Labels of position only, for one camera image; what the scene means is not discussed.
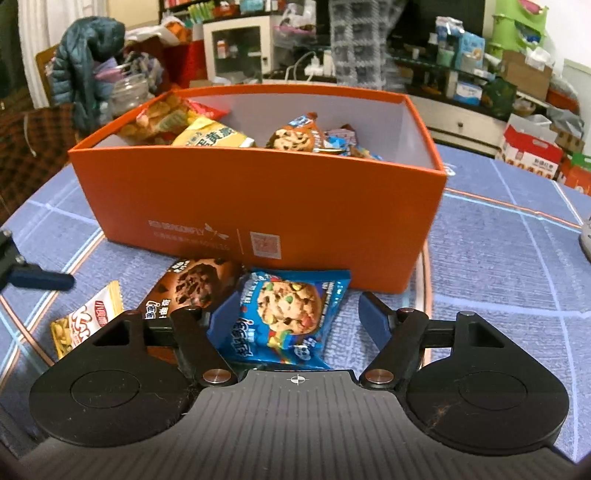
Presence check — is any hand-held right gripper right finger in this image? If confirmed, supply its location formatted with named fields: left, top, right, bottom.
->
left=359, top=292, right=509, bottom=391

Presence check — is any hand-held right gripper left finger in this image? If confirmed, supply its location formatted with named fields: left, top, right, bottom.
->
left=85, top=294, right=242, bottom=387

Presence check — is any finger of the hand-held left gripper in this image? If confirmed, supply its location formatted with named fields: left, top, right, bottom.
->
left=0, top=228, right=76, bottom=292

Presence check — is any brown cookie packet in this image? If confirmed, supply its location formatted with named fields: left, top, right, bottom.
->
left=144, top=257, right=243, bottom=366

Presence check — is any orange cardboard box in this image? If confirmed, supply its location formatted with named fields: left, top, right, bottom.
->
left=68, top=84, right=448, bottom=295

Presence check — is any orange yellow snack packet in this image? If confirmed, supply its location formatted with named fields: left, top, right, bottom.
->
left=115, top=93, right=195, bottom=147

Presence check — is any white yellow peanut packet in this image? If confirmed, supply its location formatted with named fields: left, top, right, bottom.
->
left=49, top=280, right=126, bottom=361

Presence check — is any brown checkered cloth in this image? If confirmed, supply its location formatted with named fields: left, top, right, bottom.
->
left=0, top=103, right=80, bottom=223

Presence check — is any blue white snack packet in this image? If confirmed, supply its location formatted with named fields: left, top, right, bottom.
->
left=322, top=123, right=359, bottom=156

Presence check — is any orange blue cookie packet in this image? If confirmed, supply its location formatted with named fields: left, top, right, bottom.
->
left=266, top=112, right=327, bottom=153

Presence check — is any red snack packet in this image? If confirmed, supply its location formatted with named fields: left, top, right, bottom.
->
left=187, top=99, right=231, bottom=122

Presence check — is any glass jar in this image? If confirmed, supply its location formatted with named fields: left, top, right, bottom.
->
left=110, top=75, right=151, bottom=119

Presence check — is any wooden chair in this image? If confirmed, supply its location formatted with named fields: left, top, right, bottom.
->
left=35, top=44, right=61, bottom=108

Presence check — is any white television stand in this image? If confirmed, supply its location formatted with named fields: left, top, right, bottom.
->
left=264, top=50, right=509, bottom=157

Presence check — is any dark teal puffer jacket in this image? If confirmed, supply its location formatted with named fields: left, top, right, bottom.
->
left=50, top=16, right=127, bottom=133

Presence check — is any red white gift box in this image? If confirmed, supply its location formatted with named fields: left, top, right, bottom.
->
left=499, top=113, right=567, bottom=181

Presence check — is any blue tissue box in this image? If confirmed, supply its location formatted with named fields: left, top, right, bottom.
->
left=452, top=80, right=484, bottom=105

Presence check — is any orange gift box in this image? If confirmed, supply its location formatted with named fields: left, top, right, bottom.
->
left=560, top=154, right=591, bottom=195

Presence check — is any dark green bag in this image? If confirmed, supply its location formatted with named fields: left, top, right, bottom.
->
left=479, top=77, right=518, bottom=122

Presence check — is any red gift bag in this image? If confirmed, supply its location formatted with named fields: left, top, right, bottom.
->
left=163, top=39, right=206, bottom=89

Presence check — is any white glass door cabinet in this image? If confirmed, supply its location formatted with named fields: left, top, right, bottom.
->
left=202, top=14, right=276, bottom=86

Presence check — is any white orange plastic bag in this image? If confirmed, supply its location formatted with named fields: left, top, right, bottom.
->
left=124, top=15, right=193, bottom=47

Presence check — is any blue white carton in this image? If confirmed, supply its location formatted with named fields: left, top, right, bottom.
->
left=454, top=32, right=487, bottom=70

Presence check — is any closed brown cardboard box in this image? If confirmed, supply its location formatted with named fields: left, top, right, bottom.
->
left=501, top=49, right=554, bottom=98

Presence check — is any dark bookshelf with books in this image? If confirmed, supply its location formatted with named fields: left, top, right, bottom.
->
left=159, top=0, right=242, bottom=24

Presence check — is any black television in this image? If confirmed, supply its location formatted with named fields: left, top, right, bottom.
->
left=392, top=0, right=486, bottom=47

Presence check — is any green plastic rack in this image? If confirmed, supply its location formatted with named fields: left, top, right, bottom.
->
left=488, top=0, right=549, bottom=61

